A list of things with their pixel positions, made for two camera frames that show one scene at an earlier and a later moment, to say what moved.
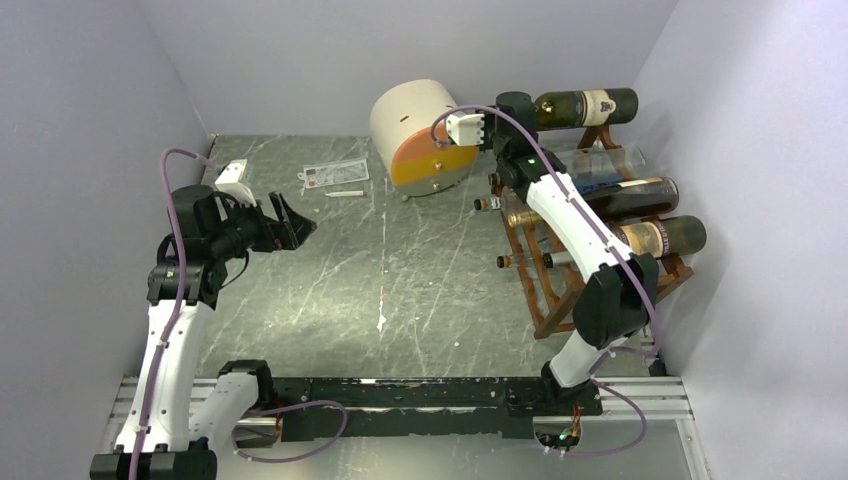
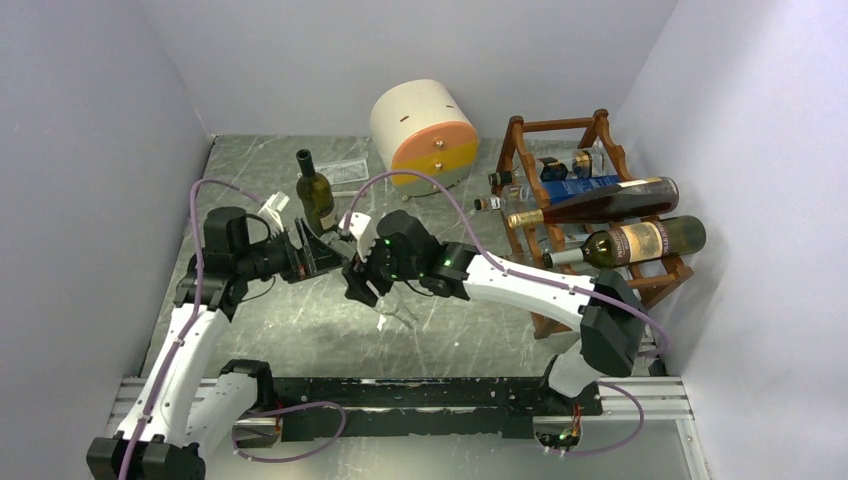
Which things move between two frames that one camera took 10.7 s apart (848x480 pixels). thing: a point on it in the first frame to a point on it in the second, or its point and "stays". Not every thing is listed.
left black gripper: x=295 y=229 to x=312 y=259
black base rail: x=472 y=407 stays
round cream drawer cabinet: x=410 y=135 stays
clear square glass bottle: x=597 y=166 to x=390 y=305
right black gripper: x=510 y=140 to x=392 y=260
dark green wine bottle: x=585 y=108 to x=315 y=196
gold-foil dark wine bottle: x=619 y=201 stays
